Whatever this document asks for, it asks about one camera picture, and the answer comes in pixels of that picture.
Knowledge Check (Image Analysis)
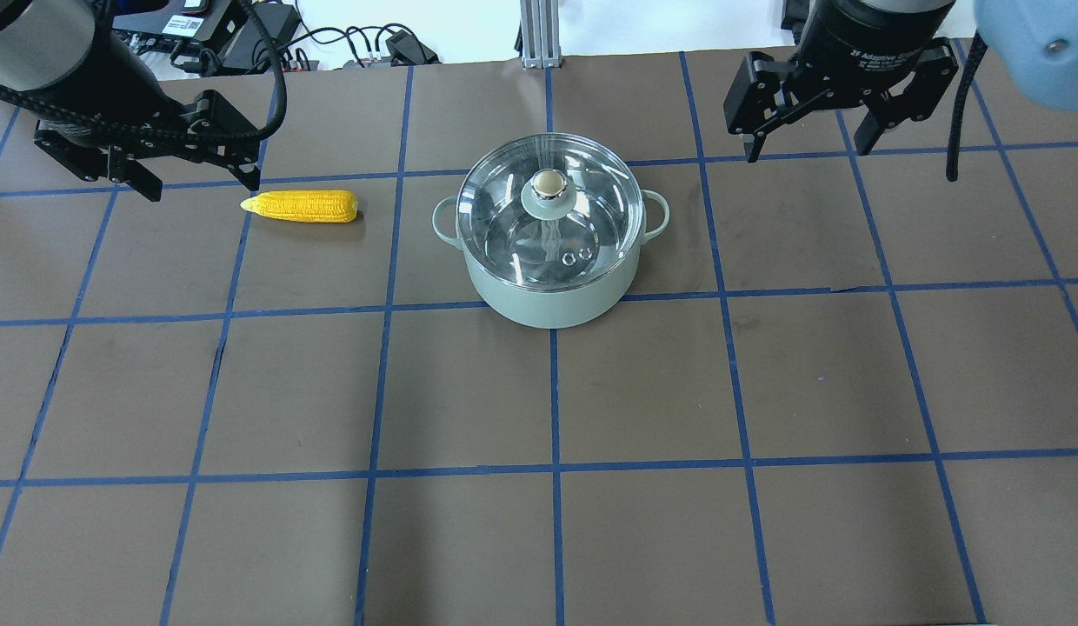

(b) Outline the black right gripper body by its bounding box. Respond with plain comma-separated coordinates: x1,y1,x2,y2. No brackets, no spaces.
800,1,954,83

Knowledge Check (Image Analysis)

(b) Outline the aluminium frame post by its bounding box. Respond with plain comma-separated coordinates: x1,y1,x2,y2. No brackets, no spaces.
516,0,563,69

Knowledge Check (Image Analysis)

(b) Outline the glass pot lid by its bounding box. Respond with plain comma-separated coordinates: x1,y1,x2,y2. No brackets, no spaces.
453,133,648,292

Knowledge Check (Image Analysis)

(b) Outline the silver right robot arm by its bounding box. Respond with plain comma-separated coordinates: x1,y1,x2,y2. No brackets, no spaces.
723,1,1078,181

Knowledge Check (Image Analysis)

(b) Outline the black power adapter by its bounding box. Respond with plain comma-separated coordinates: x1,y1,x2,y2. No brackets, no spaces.
385,30,441,66

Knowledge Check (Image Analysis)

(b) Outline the mint green cooking pot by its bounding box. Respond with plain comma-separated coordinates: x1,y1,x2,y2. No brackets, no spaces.
431,189,671,330

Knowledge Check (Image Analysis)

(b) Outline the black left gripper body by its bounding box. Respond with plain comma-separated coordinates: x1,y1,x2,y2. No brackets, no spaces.
0,1,166,157

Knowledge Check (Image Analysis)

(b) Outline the yellow toy corn cob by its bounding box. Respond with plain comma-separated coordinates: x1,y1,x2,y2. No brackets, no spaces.
238,190,359,224

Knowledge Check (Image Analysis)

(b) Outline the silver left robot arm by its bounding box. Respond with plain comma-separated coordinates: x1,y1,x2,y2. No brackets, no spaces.
0,1,271,201

